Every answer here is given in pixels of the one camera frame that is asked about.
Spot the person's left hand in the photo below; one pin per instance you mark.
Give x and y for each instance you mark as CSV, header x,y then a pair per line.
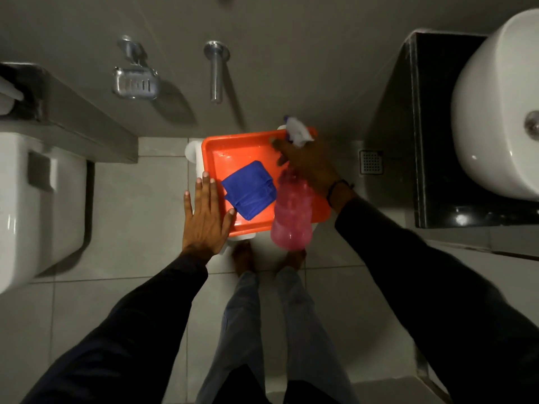
x,y
205,227

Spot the person's right hand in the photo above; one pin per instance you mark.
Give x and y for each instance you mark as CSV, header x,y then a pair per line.
x,y
309,161

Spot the person's left little finger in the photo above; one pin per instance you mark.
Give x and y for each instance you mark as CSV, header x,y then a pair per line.
x,y
188,203

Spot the person's left middle finger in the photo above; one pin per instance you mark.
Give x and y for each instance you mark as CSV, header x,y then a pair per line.
x,y
205,188

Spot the person's right fingers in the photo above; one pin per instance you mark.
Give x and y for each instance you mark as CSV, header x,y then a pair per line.
x,y
281,151

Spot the person's left thumb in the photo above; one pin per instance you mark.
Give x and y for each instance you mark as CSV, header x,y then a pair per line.
x,y
228,219

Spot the pink spray bottle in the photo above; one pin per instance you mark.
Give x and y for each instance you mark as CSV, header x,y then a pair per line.
x,y
292,206

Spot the person's right forearm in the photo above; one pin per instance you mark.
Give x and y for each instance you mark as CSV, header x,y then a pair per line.
x,y
438,298

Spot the person's left forearm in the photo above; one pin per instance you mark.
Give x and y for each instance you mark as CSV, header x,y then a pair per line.
x,y
139,332

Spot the blue cleaning cloth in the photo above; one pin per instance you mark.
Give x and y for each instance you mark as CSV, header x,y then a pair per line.
x,y
249,190

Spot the white plastic stool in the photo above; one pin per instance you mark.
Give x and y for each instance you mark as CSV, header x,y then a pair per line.
x,y
193,152

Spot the orange plastic tray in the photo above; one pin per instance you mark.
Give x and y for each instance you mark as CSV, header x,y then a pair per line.
x,y
236,157

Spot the black wrist band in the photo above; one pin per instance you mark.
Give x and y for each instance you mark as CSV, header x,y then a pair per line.
x,y
337,187

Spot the square floor drain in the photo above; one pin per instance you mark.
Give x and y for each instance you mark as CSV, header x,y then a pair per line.
x,y
371,162

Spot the person's left leg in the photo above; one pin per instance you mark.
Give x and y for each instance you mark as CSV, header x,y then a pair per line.
x,y
236,332

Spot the person's leg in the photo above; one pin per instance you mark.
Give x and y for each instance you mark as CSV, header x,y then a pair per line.
x,y
236,332
311,332

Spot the chrome soap dish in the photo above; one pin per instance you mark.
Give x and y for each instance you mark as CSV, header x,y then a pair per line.
x,y
135,79

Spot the person's right leg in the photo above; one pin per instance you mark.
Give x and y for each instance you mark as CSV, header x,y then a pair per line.
x,y
311,332

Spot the grey ledge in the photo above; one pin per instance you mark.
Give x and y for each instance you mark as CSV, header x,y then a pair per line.
x,y
71,117

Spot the black sink counter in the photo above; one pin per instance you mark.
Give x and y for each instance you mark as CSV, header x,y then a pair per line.
x,y
429,134

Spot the white toilet paper roll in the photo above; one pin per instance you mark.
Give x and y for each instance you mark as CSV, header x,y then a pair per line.
x,y
8,96

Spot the white wash basin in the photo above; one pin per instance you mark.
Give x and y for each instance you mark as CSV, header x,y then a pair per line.
x,y
497,105

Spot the chrome basin drain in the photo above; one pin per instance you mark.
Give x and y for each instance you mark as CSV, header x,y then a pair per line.
x,y
533,125

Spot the chrome wall tap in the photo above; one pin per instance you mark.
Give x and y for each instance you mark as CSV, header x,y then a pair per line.
x,y
216,69

